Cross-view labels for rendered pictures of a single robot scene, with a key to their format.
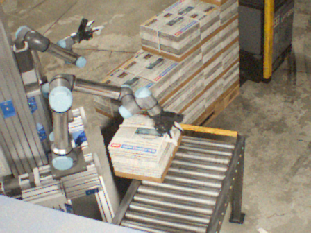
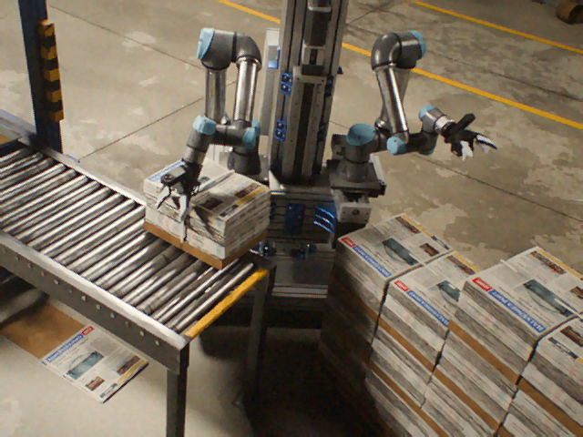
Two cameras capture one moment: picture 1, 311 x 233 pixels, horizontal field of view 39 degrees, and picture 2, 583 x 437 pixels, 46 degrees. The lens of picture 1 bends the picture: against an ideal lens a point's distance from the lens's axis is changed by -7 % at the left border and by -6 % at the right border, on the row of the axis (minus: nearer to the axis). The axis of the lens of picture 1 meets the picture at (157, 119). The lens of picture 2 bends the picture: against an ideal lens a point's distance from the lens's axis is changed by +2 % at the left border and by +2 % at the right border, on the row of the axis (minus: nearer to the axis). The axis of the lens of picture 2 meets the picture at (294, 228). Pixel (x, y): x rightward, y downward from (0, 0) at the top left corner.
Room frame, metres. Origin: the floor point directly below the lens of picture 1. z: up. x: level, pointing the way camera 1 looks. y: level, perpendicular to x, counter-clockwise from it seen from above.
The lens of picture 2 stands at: (2.48, -1.96, 2.44)
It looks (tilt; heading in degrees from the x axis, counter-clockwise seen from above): 37 degrees down; 94
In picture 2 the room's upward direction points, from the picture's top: 8 degrees clockwise
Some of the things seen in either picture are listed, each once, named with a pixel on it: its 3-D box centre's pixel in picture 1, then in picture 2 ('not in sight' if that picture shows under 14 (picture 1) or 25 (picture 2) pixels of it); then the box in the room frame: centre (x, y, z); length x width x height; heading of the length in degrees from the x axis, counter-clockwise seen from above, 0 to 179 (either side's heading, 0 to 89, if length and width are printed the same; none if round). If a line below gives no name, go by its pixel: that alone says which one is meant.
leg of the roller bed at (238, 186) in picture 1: (238, 188); (175, 431); (2.06, -0.48, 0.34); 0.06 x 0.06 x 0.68; 66
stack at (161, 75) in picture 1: (165, 99); (453, 387); (3.05, -0.08, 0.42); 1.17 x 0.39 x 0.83; 137
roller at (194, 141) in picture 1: (198, 141); (211, 297); (2.10, -0.23, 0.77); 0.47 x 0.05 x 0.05; 66
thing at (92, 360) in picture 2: not in sight; (96, 360); (1.54, 0.02, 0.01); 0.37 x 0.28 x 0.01; 156
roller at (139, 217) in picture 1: (165, 222); (77, 222); (1.51, 0.03, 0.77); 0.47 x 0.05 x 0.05; 66
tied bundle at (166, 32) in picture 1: (170, 35); (526, 310); (3.15, -0.18, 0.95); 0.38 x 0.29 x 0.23; 46
